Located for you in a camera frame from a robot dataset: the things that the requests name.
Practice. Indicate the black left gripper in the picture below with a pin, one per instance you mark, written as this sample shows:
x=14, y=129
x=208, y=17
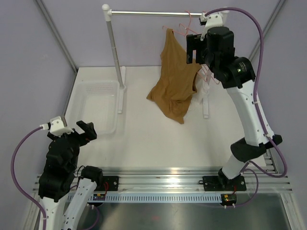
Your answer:
x=88, y=130

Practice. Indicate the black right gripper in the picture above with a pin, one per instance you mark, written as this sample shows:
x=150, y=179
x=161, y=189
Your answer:
x=194, y=42

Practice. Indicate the pink wire hanger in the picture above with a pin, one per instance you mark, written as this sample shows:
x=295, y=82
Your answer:
x=212, y=78
x=180, y=33

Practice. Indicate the tan tank top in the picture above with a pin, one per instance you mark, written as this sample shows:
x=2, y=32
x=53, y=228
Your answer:
x=176, y=85

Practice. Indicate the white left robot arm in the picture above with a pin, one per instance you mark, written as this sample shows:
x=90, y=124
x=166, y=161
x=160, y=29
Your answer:
x=58, y=175

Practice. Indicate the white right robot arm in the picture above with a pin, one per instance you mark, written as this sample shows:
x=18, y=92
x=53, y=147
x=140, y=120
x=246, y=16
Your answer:
x=217, y=51

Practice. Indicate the white tank top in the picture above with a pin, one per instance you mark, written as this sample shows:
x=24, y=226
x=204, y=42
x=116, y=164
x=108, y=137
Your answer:
x=200, y=98

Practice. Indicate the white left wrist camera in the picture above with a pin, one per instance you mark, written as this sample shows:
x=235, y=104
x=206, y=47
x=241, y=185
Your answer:
x=57, y=126

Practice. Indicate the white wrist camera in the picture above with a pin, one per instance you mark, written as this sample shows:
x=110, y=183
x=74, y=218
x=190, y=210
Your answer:
x=212, y=20
x=57, y=126

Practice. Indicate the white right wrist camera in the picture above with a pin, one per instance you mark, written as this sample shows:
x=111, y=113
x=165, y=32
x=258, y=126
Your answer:
x=212, y=20

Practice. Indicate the aluminium mounting rail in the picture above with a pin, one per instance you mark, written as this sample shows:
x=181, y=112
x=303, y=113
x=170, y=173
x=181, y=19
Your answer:
x=185, y=180

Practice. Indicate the right aluminium frame post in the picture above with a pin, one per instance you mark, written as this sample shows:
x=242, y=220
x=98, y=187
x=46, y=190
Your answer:
x=259, y=46

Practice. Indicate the aluminium frame post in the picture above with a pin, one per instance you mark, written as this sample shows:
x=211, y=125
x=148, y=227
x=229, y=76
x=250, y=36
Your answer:
x=259, y=46
x=50, y=22

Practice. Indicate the white slotted cable duct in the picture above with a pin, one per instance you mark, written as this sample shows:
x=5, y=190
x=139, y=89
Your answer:
x=155, y=198

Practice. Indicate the left aluminium frame post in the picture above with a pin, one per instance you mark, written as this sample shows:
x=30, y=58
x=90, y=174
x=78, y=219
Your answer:
x=50, y=22

